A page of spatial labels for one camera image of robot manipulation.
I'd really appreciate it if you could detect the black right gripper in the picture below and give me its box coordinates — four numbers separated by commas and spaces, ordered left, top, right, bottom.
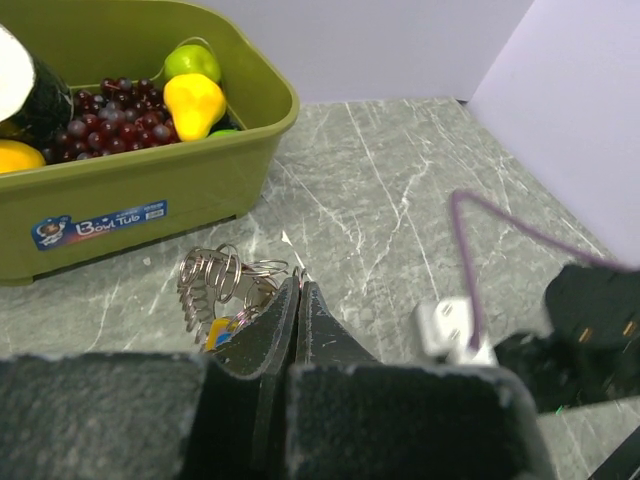
494, 264, 639, 413

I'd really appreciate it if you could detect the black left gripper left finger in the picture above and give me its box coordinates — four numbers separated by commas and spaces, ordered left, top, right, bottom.
1, 278, 299, 479

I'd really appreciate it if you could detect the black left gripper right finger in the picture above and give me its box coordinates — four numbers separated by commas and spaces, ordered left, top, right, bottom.
287, 282, 555, 479

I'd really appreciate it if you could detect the yellow key tag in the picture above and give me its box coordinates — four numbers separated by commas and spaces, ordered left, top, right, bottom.
204, 317, 237, 351

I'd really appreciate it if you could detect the olive green plastic tub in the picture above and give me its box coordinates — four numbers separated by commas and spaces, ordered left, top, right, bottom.
1, 1, 299, 286

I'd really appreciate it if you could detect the yellow pear toy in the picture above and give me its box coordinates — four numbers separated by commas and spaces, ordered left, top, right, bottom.
163, 73, 227, 142

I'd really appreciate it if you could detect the dark red grape bunch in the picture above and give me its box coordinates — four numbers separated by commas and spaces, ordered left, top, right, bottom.
41, 77, 179, 165

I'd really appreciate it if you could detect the yellow lemon toy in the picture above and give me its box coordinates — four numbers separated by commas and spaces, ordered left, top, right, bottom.
0, 140, 46, 174

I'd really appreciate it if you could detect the green apple toy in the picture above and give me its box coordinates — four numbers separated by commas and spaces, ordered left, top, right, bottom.
163, 44, 222, 84

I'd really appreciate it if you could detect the white black cylinder toy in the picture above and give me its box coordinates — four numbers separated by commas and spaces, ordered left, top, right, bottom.
1, 27, 74, 145

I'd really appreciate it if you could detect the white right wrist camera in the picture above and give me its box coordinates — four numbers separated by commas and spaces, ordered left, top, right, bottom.
410, 296, 498, 366

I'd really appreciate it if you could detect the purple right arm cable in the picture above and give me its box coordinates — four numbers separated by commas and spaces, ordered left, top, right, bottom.
451, 189, 640, 351

